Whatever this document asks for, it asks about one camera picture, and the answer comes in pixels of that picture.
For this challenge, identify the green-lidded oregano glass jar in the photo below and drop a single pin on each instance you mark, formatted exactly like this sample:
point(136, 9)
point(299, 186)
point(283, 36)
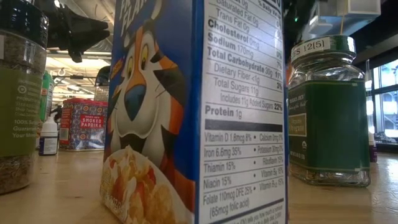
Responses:
point(329, 124)

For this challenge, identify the black-lidded herb spice jar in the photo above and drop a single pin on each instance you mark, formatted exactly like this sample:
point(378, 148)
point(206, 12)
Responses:
point(18, 109)

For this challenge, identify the green Apple Jacks cereal box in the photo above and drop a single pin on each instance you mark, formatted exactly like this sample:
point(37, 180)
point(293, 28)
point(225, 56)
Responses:
point(47, 93)

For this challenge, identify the linear ceiling light track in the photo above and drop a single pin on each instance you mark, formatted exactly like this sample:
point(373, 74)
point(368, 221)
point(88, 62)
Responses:
point(96, 53)

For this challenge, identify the metal box grater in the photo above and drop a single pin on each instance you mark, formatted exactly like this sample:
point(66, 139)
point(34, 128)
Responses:
point(102, 90)

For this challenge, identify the white ceiling-mounted box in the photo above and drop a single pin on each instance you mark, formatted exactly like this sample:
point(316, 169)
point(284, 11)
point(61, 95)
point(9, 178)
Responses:
point(360, 7)

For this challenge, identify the purple white-capped dropper bottle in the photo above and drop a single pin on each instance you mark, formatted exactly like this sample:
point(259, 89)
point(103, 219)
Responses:
point(373, 151)

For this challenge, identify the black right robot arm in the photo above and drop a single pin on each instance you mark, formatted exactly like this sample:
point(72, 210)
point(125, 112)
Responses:
point(292, 34)

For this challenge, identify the blue Frosted Flakes cereal box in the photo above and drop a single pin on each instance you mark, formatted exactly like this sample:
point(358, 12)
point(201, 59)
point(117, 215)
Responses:
point(155, 93)

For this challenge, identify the smoked paprika tin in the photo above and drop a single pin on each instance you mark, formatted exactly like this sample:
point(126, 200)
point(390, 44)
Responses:
point(83, 124)

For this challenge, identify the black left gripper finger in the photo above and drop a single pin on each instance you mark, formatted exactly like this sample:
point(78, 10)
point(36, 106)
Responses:
point(94, 36)
point(94, 26)

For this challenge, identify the blue-label white-capped dropper bottle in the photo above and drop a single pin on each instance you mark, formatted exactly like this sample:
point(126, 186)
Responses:
point(48, 144)

